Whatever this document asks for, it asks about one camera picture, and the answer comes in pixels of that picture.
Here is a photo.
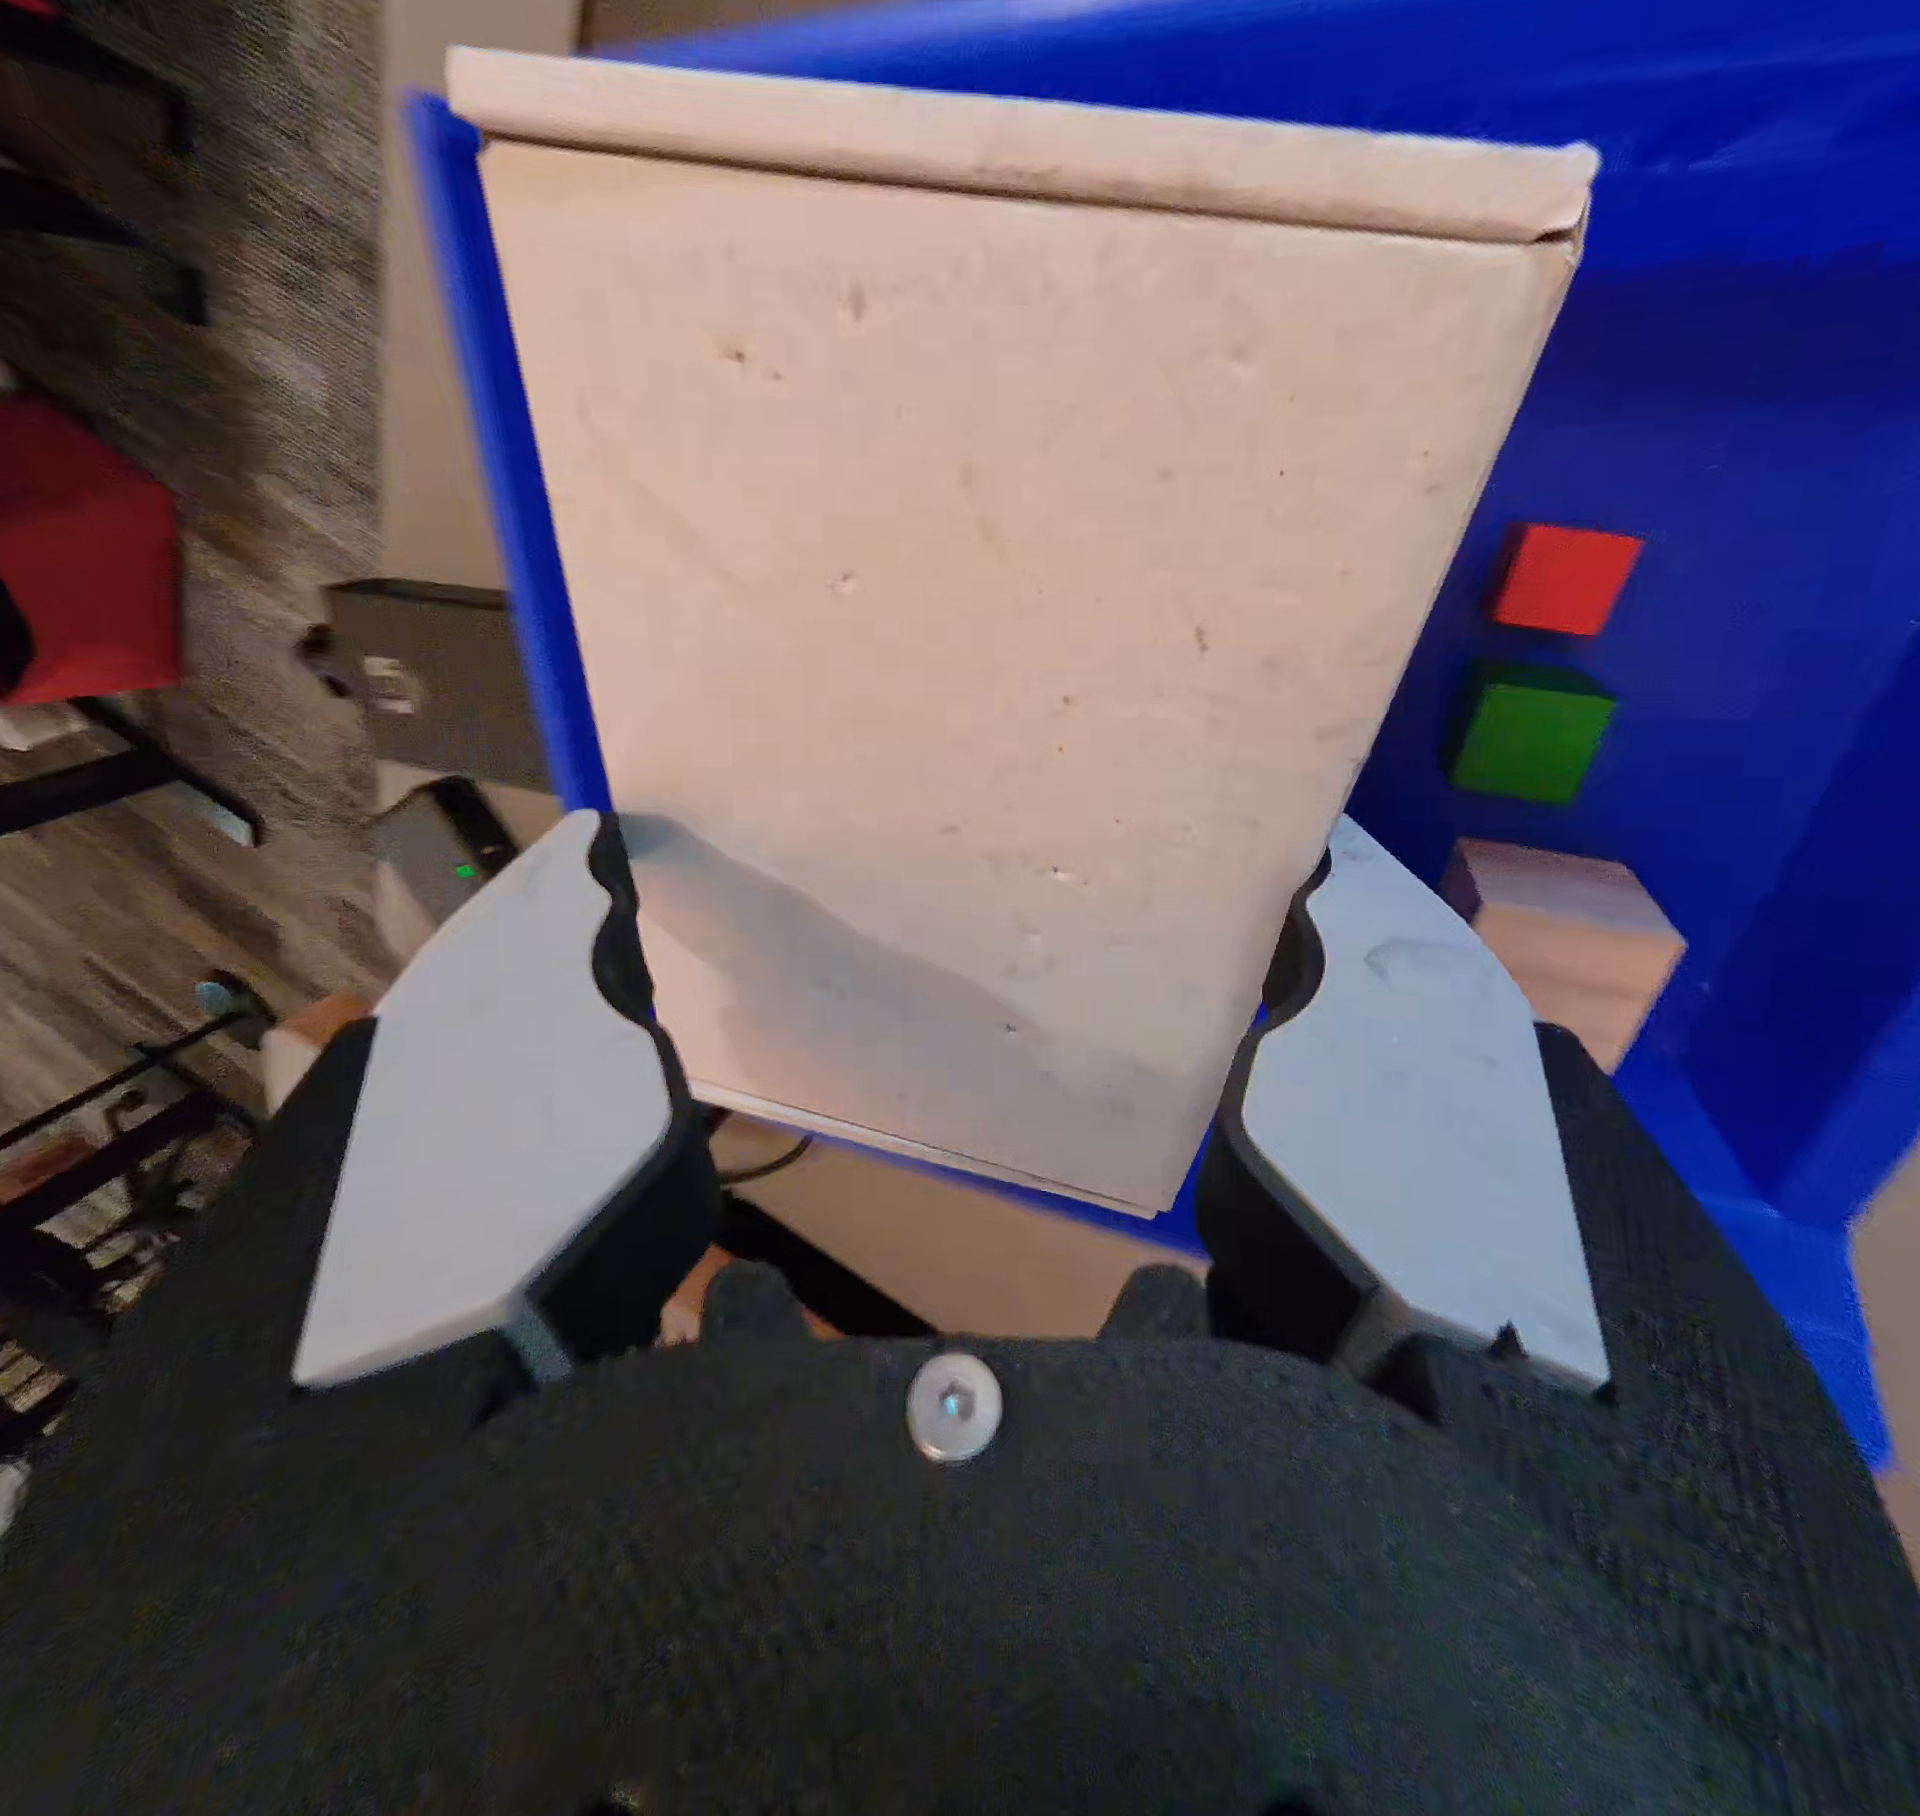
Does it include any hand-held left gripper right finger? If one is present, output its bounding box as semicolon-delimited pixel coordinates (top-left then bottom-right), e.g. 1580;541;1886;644
1197;816;1617;1402

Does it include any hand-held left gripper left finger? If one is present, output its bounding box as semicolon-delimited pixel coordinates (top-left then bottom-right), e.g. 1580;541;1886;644
290;812;721;1388

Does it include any green wooden cube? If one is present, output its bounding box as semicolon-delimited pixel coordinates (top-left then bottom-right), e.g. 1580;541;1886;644
1442;661;1623;808

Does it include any red wooden cube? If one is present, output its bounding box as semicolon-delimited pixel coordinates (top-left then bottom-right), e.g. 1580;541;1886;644
1491;522;1643;641

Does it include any white cardboard mailer box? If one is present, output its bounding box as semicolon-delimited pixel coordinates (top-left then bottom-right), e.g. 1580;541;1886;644
446;43;1601;1221

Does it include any blue plastic bin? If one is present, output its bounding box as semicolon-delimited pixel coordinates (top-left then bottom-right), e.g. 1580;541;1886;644
406;0;1920;1473

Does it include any plain wooden cube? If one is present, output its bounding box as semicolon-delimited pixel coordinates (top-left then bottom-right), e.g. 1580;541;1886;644
1439;838;1689;1076

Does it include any black device green light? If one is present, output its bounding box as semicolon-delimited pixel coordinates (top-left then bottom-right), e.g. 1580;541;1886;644
364;778;527;948

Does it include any dark grey box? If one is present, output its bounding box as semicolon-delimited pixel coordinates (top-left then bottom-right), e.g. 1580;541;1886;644
297;577;548;782

